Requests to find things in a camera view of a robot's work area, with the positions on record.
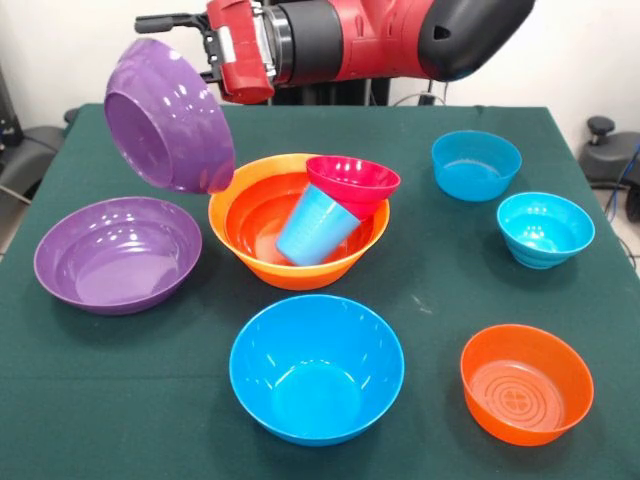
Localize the large orange bowl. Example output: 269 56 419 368
207 152 391 291

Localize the cyan ribbed bowl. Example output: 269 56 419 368
496 191 596 271

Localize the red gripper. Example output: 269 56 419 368
134 0 276 105

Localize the orange bowl with ring pattern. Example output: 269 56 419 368
459 323 595 447

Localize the blue cup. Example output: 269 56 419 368
275 183 362 267

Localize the dark grey pedestal foot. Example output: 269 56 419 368
0 107 81 201
578 115 640 185

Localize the magenta bowl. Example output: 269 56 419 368
306 155 402 221

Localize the blue bowl with ring pattern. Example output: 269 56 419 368
431 129 523 203

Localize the dark green tablecloth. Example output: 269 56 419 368
0 102 640 480

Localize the large blue bowl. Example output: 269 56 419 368
228 293 406 448

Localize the blue cable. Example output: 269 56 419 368
604 144 640 221

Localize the purple bowl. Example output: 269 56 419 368
33 196 204 316
103 38 237 195

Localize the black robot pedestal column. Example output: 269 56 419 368
267 79 394 106

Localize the black wall cable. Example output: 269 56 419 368
392 79 451 107

